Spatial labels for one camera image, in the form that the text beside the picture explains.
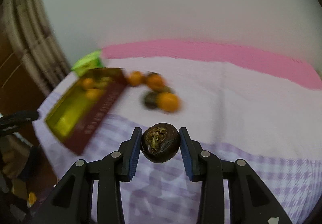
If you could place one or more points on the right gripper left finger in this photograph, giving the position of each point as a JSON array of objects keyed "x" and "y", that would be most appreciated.
[{"x": 71, "y": 200}]

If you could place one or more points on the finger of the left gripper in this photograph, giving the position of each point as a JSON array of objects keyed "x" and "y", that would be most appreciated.
[{"x": 19, "y": 118}]

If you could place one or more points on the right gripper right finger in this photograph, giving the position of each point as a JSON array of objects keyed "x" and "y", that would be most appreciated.
[{"x": 250, "y": 199}]

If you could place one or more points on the gold toffee tin box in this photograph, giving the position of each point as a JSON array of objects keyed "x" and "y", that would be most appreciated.
[{"x": 74, "y": 119}]

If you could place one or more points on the orange tangerine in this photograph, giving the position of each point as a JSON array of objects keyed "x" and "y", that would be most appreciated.
[
  {"x": 88, "y": 83},
  {"x": 155, "y": 82},
  {"x": 135, "y": 78},
  {"x": 168, "y": 102},
  {"x": 94, "y": 94}
]

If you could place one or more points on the green tissue pack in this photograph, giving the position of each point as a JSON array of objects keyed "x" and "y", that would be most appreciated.
[{"x": 90, "y": 61}]

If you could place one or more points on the pink purple checkered tablecloth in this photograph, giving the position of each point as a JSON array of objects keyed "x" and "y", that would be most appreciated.
[{"x": 238, "y": 102}]

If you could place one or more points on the beige curtain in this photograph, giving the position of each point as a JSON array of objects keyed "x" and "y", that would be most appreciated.
[{"x": 34, "y": 43}]

